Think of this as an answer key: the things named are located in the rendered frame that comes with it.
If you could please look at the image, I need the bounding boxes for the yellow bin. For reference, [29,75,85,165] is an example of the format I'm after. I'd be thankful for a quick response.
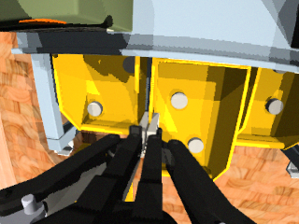
[52,54,148,134]
[235,66,299,150]
[73,143,133,202]
[149,57,251,181]

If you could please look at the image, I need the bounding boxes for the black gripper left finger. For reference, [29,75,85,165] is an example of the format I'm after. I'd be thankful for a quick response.
[0,112,149,224]

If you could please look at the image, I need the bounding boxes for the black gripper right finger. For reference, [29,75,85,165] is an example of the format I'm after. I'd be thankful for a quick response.
[129,112,257,224]

